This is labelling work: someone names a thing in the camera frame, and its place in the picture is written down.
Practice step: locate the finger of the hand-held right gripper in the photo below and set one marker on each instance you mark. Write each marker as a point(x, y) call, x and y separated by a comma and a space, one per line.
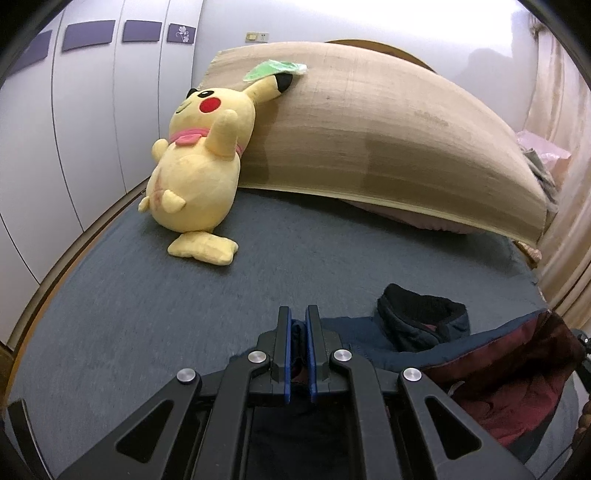
point(584, 346)

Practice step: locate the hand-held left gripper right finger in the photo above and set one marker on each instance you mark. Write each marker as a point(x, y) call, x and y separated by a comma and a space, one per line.
point(310, 350)

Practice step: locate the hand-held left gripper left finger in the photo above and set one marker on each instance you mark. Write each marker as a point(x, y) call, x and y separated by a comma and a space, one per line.
point(287, 350)

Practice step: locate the navy puffer jacket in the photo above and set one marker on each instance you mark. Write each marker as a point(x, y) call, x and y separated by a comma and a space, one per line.
point(498, 369)

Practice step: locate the pile of bags and clothes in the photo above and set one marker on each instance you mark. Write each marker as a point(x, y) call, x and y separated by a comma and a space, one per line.
point(542, 161)

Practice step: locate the grey bed blanket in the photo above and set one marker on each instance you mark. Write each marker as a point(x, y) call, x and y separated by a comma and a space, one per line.
point(161, 314)

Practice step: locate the pink pillow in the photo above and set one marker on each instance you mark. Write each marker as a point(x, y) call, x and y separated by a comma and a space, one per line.
point(415, 219)

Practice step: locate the yellow plush toy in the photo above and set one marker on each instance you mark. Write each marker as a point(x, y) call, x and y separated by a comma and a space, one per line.
point(198, 184)

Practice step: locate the beige curtain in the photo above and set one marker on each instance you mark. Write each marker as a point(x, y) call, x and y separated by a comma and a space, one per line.
point(563, 138)

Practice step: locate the green plastic packet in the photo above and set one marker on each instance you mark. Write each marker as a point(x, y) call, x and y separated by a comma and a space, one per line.
point(272, 69)

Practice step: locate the white wardrobe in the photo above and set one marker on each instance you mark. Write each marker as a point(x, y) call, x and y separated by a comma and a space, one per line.
point(92, 138)

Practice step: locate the wooden headboard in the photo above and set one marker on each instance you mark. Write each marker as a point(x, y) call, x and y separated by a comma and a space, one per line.
point(392, 50)

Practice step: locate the wall socket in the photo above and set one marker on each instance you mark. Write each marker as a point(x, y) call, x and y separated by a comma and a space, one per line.
point(256, 36)

